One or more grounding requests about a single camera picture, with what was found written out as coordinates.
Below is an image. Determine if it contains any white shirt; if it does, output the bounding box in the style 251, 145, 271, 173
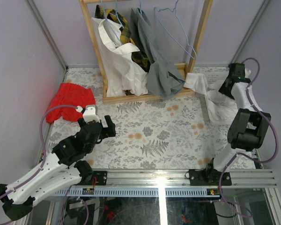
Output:
184, 68, 252, 124
91, 17, 148, 98

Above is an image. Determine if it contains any white plastic basket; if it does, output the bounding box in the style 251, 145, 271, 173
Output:
204, 71, 238, 126

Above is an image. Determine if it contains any blue wire hanger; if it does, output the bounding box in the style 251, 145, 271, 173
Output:
154, 0, 197, 60

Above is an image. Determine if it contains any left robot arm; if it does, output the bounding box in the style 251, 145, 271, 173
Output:
0, 115, 116, 221

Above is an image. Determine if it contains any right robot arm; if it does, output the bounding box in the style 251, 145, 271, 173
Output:
204, 63, 271, 185

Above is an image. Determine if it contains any yellow plaid shirt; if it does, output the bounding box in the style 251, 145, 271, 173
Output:
95, 5, 150, 72

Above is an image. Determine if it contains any blue hanger middle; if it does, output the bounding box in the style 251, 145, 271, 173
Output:
108, 0, 129, 30

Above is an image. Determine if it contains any red cloth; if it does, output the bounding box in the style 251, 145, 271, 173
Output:
45, 82, 96, 123

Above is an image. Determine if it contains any wooden clothes rack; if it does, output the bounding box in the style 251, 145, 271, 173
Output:
79, 0, 213, 104

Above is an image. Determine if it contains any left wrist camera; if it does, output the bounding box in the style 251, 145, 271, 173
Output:
76, 105, 100, 123

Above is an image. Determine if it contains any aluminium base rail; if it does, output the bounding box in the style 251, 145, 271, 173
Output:
25, 168, 278, 197

